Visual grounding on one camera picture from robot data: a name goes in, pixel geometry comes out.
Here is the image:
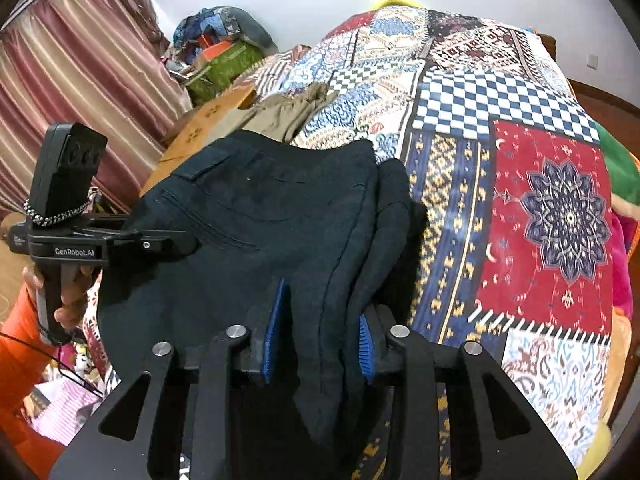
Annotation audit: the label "green orange blanket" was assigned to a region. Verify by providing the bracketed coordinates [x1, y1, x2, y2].
[596, 122, 639, 250]

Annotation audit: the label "orange left sleeve forearm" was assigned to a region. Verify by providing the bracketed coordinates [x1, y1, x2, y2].
[0, 285, 65, 479]

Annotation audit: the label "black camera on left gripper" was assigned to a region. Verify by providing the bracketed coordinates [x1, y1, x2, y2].
[24, 122, 107, 228]

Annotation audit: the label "person's left hand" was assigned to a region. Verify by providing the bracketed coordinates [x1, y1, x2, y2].
[23, 263, 94, 330]

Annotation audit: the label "dark navy pants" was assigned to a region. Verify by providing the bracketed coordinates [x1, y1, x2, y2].
[98, 131, 425, 479]

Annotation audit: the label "pink striped curtain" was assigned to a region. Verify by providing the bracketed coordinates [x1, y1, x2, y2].
[1, 0, 192, 214]

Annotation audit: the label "colourful patchwork bed quilt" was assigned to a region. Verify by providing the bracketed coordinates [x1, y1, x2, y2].
[234, 6, 617, 479]

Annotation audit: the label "folded khaki pants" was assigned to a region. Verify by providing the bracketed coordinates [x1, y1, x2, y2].
[209, 82, 338, 143]

